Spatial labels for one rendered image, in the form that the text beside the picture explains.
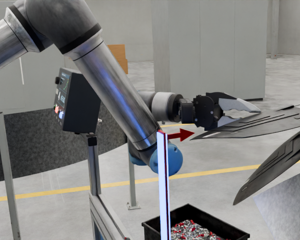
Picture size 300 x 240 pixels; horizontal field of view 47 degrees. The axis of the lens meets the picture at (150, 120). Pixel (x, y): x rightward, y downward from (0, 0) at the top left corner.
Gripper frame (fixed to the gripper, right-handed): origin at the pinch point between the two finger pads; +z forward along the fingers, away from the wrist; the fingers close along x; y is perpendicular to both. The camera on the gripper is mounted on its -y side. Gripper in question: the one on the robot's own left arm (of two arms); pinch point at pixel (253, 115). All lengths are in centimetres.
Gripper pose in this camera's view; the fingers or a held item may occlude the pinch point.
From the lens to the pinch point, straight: 78.1
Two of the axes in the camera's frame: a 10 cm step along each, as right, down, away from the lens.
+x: -0.2, 9.9, 1.4
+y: 5.1, -1.1, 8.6
